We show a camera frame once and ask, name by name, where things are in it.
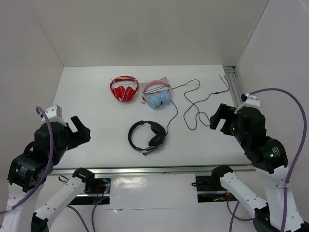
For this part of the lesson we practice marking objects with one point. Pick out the right side aluminium rail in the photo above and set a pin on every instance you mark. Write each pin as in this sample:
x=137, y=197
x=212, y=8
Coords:
x=234, y=85

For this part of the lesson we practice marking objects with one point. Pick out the black headset with microphone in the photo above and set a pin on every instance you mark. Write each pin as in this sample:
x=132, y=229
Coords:
x=155, y=143

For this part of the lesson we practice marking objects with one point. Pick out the pink blue cat headphones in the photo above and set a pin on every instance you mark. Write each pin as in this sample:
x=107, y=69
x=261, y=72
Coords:
x=157, y=92

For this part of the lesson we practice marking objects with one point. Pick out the aluminium rail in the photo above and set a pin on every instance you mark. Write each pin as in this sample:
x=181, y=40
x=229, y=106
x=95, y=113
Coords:
x=153, y=170
x=234, y=85

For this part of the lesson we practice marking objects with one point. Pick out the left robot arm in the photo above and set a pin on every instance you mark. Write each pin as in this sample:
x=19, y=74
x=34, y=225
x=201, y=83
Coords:
x=27, y=175

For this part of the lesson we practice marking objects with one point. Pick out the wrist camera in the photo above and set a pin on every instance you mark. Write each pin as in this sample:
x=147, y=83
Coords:
x=248, y=100
x=54, y=114

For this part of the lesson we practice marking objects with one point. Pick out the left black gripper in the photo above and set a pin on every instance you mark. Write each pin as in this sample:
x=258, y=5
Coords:
x=84, y=135

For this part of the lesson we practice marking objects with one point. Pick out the front aluminium rail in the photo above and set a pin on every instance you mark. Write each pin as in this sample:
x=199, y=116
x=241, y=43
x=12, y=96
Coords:
x=153, y=170

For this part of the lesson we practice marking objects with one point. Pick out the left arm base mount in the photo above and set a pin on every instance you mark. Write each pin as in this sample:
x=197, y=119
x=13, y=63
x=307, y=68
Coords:
x=97, y=190

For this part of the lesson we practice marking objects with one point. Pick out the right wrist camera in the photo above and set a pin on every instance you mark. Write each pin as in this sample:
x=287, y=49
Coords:
x=248, y=100

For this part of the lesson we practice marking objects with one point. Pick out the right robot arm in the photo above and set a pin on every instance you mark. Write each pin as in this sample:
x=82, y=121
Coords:
x=278, y=212

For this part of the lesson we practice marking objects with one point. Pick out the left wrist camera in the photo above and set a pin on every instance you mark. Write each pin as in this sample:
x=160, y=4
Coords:
x=54, y=114

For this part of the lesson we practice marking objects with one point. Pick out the red headphones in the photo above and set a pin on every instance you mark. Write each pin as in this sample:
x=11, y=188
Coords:
x=124, y=94

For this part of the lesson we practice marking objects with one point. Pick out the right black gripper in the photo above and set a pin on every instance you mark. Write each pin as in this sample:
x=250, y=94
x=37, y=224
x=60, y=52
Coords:
x=221, y=112

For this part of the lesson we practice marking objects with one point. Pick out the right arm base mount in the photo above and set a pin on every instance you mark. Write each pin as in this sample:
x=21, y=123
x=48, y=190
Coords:
x=208, y=191

